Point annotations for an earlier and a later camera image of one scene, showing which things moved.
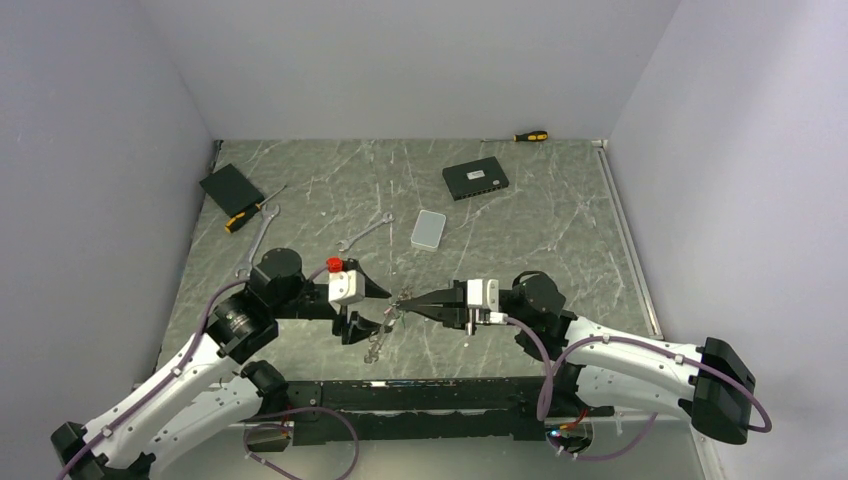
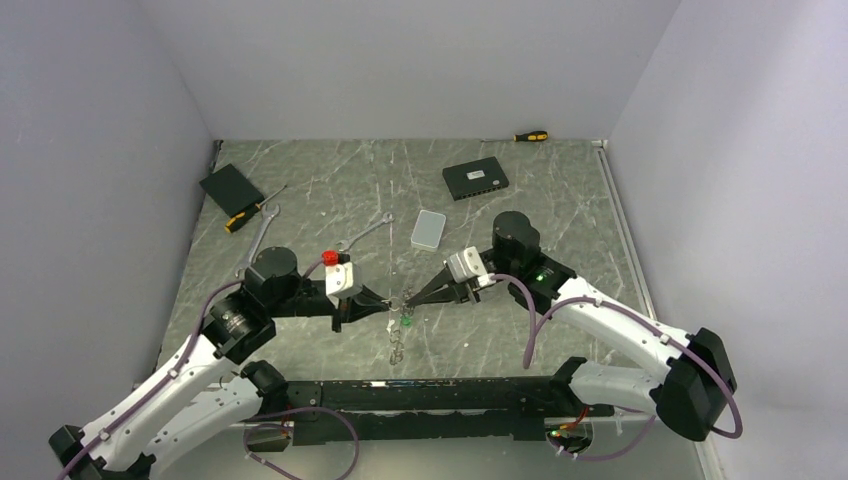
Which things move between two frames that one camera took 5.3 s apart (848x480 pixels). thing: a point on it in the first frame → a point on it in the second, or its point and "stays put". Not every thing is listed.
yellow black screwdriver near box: x=241 y=219 stays put
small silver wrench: x=385 y=220 stays put
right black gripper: x=454 y=312 → x=437 y=292
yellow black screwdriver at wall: x=527 y=136 stays put
